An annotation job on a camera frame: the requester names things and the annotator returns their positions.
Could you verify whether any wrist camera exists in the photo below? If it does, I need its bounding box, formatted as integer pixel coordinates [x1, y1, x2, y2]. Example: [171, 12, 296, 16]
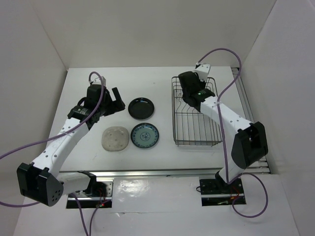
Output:
[193, 62, 211, 82]
[89, 76, 106, 86]

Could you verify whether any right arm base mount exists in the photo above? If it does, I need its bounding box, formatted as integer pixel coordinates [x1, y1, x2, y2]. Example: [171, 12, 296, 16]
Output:
[196, 178, 247, 207]

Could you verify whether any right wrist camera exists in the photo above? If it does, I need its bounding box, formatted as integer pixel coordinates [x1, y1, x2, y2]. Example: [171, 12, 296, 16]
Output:
[193, 62, 211, 82]

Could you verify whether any black round plate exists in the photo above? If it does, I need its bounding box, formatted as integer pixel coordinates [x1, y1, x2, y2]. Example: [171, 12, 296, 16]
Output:
[128, 97, 155, 120]

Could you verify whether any blue patterned round plate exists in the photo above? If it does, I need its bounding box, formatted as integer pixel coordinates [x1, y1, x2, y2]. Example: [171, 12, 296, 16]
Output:
[130, 122, 159, 149]

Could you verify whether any frosted square glass plate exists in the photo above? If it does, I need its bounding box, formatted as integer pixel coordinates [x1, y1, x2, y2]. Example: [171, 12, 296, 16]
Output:
[101, 126, 129, 152]

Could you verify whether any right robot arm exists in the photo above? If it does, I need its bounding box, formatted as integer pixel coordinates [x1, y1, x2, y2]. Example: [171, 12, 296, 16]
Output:
[178, 71, 268, 193]

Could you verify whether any front aluminium rail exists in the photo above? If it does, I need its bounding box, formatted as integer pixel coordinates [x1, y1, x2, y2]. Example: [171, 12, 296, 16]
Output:
[59, 167, 222, 179]

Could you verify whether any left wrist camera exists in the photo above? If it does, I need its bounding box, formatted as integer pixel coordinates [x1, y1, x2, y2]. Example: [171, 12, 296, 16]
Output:
[89, 76, 106, 86]

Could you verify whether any metal wire dish rack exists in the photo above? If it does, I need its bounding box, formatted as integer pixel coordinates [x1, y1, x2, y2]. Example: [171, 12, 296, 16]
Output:
[172, 76, 222, 147]

